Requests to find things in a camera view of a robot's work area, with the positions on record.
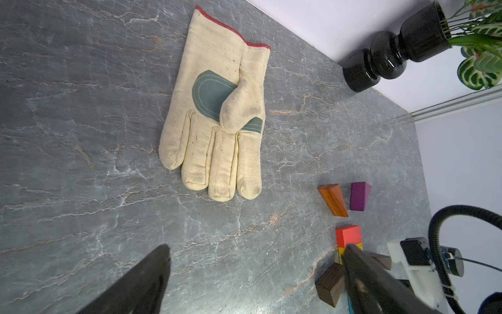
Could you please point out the green artificial plant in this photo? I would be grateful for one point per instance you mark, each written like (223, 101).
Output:
(476, 28)

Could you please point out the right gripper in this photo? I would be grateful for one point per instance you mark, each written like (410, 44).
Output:
(414, 254)

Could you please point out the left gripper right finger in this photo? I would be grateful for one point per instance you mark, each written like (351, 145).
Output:
(372, 289)

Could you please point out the red rectangular block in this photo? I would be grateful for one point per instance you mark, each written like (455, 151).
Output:
(348, 235)

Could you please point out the yellow rectangular block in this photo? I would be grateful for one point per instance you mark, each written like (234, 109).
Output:
(341, 251)

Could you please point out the reddish brown triangle block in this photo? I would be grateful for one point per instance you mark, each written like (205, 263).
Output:
(332, 195)

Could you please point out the dark brown triangle block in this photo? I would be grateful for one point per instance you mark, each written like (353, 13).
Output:
(330, 284)

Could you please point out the purple triangle block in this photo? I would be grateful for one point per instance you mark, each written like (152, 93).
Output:
(359, 197)

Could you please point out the beige work glove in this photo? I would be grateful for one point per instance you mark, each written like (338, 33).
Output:
(215, 122)

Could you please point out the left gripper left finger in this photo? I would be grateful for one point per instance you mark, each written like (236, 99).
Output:
(140, 290)

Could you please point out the black vase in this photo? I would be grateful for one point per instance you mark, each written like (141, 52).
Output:
(422, 36)

